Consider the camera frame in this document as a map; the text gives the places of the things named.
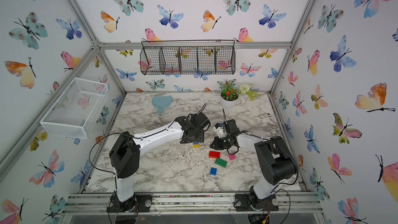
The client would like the aluminium front rail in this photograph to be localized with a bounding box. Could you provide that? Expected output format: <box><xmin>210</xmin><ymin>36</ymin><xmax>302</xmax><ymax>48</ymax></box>
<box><xmin>62</xmin><ymin>191</ymin><xmax>323</xmax><ymax>215</ymax></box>

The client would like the green lego brick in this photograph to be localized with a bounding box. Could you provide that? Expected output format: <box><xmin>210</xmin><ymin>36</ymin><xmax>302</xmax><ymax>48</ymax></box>
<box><xmin>215</xmin><ymin>158</ymin><xmax>228</xmax><ymax>168</ymax></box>

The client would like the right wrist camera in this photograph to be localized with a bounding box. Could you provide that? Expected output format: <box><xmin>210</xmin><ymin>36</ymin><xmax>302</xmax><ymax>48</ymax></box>
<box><xmin>213</xmin><ymin>123</ymin><xmax>226</xmax><ymax>138</ymax></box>

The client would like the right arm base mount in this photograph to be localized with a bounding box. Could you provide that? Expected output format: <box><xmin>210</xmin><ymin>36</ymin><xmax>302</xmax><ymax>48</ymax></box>
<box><xmin>233</xmin><ymin>193</ymin><xmax>279</xmax><ymax>212</ymax></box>

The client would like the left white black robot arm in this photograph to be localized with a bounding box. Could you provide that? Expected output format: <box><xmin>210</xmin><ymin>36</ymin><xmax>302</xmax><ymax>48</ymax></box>
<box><xmin>109</xmin><ymin>113</ymin><xmax>211</xmax><ymax>203</ymax></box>

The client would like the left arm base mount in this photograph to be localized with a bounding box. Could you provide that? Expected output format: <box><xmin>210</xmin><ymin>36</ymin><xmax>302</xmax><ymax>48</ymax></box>
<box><xmin>106</xmin><ymin>195</ymin><xmax>152</xmax><ymax>213</ymax></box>

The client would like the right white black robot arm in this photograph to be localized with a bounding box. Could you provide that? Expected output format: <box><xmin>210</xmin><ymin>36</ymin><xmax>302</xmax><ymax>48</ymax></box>
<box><xmin>210</xmin><ymin>119</ymin><xmax>298</xmax><ymax>200</ymax></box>

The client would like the blue small lego brick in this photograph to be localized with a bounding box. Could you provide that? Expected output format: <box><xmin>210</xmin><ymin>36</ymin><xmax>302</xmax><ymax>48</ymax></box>
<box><xmin>209</xmin><ymin>168</ymin><xmax>217</xmax><ymax>176</ymax></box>

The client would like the potted plant white pot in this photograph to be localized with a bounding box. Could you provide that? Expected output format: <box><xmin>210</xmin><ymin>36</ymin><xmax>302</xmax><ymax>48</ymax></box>
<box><xmin>217</xmin><ymin>79</ymin><xmax>259</xmax><ymax>110</ymax></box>

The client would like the black wire wall basket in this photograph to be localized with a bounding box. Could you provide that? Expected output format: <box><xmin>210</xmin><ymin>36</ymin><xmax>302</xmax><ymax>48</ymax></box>
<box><xmin>138</xmin><ymin>39</ymin><xmax>236</xmax><ymax>75</ymax></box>

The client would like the teal hand mirror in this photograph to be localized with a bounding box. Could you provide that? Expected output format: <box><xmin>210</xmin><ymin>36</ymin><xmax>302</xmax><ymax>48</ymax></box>
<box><xmin>152</xmin><ymin>95</ymin><xmax>173</xmax><ymax>114</ymax></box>

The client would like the white mesh wall basket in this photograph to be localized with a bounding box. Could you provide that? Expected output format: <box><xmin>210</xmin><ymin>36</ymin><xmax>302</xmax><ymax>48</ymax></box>
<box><xmin>40</xmin><ymin>77</ymin><xmax>109</xmax><ymax>139</ymax></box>

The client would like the red lego brick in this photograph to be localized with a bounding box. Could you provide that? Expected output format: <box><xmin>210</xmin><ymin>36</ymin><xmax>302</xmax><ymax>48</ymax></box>
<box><xmin>208</xmin><ymin>151</ymin><xmax>221</xmax><ymax>159</ymax></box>

